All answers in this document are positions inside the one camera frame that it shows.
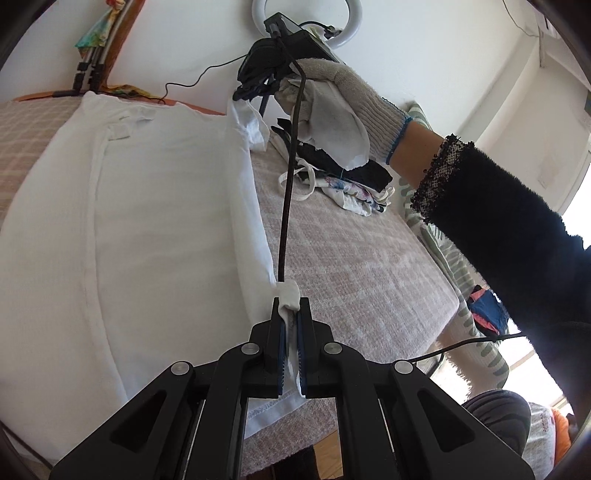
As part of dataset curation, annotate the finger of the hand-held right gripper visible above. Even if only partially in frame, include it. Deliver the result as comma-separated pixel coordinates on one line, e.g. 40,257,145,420
233,75,281,102

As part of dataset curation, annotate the person's right hand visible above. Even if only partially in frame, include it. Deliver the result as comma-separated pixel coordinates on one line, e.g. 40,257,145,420
274,56,413,164

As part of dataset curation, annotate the white shirt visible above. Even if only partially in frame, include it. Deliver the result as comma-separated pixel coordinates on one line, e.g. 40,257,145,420
0,90,310,467

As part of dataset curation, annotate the black ring light cable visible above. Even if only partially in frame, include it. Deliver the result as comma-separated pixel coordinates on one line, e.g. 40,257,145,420
163,54,250,101

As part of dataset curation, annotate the white floral garment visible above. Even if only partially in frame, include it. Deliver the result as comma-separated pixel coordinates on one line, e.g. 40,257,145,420
318,175,396,217

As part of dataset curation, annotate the thin black cable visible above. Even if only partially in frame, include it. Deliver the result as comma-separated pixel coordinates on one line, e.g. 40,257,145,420
406,333,528,371

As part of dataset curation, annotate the yellow patterned cloth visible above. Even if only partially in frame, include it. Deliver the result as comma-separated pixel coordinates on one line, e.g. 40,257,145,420
105,83,164,101

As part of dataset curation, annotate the person's right forearm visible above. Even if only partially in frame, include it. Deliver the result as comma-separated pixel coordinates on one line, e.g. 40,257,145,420
387,117,591,418

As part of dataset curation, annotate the black garment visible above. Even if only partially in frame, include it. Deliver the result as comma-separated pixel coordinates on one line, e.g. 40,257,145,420
270,117,394,192

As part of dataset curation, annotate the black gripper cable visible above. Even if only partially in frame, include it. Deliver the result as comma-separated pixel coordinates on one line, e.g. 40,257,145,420
270,28,308,283

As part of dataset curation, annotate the colourful hanging cloth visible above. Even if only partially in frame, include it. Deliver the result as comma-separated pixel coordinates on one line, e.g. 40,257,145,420
75,0,126,49

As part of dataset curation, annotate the white fabric strap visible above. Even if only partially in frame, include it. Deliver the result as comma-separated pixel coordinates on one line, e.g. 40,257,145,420
276,158,326,203

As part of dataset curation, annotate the green striped pillow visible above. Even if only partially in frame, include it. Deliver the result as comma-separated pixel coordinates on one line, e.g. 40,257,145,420
401,102,509,389

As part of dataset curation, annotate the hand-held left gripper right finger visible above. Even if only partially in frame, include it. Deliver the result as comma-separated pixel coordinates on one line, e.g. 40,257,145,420
295,298,536,480

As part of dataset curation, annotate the white stained cloth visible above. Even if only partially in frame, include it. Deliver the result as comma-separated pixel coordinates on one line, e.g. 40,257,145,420
295,79,371,169

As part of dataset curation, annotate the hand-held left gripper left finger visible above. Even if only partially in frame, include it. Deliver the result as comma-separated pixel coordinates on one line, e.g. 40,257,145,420
48,298,289,480

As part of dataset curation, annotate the folded metal stand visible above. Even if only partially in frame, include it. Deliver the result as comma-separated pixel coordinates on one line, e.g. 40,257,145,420
71,0,136,94

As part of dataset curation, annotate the blue and red clothing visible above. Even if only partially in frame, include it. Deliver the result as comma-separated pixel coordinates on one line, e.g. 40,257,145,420
465,285,511,336

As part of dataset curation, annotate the white ring light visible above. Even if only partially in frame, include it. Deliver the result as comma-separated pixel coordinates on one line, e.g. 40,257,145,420
252,0,365,49

